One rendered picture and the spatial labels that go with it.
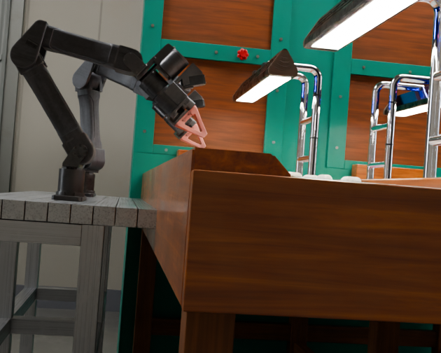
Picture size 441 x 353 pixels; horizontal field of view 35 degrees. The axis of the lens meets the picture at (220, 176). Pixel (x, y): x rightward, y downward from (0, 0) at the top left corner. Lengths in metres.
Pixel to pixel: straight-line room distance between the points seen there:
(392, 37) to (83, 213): 1.75
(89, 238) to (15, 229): 0.15
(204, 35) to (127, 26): 1.46
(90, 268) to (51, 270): 2.62
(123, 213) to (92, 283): 0.15
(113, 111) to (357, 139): 1.71
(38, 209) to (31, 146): 2.61
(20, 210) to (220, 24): 1.47
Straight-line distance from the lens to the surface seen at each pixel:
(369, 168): 2.34
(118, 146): 4.03
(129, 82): 2.24
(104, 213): 1.44
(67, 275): 4.06
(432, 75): 1.37
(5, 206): 1.46
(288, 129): 2.70
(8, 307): 2.07
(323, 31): 1.41
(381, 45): 2.86
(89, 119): 2.32
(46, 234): 1.46
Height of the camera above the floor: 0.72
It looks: 1 degrees up
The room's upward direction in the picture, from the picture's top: 4 degrees clockwise
